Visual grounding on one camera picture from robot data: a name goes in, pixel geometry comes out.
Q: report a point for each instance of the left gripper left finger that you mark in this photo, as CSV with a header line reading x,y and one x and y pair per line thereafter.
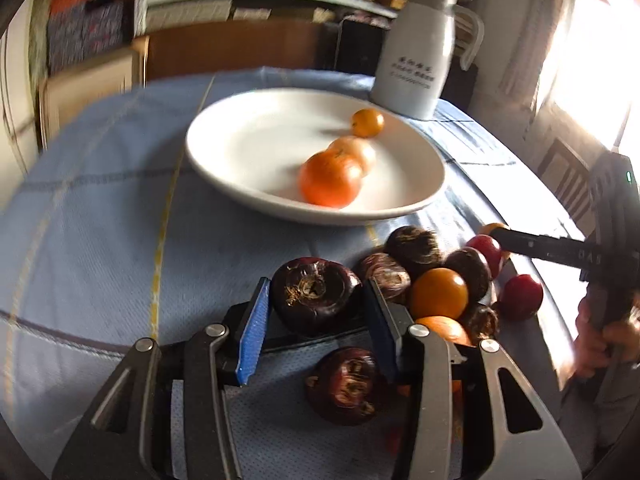
x,y
125,433

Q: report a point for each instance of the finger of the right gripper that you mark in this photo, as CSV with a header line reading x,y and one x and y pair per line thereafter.
x,y
561,250

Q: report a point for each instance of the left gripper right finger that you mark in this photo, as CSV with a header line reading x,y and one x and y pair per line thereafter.
x,y
508,432

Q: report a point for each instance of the small red plum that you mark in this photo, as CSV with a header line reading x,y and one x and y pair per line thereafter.
x,y
491,251

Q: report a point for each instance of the dark water chestnut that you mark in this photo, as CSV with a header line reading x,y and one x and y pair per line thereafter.
x,y
347,388
480,322
472,267
415,249
314,297
392,279

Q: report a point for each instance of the large orange tangerine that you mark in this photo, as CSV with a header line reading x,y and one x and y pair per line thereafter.
x,y
448,328

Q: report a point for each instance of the small orange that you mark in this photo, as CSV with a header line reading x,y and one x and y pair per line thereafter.
x,y
439,291

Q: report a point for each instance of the dark water chestnut back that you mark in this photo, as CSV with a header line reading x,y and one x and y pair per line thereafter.
x,y
415,249

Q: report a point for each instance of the dark water chestnut front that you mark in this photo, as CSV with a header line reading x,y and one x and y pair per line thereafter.
x,y
314,297

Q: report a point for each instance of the large yellow-orange persimmon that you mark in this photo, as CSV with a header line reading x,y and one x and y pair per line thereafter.
x,y
358,148

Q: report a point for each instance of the orange kumquat top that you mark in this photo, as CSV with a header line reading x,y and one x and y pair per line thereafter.
x,y
367,123

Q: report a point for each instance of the person's right hand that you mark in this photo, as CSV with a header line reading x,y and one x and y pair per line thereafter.
x,y
591,345

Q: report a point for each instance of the wooden chair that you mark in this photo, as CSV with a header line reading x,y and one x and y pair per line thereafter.
x,y
566,175

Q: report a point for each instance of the white thermos jug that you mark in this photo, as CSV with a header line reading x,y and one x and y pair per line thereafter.
x,y
416,56

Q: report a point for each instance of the brown wooden cabinet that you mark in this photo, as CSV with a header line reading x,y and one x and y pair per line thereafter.
x,y
167,58

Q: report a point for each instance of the beige framed panel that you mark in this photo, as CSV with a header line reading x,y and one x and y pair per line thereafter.
x,y
65,95

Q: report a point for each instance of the stack of patterned boxes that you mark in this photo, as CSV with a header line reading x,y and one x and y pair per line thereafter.
x,y
81,29

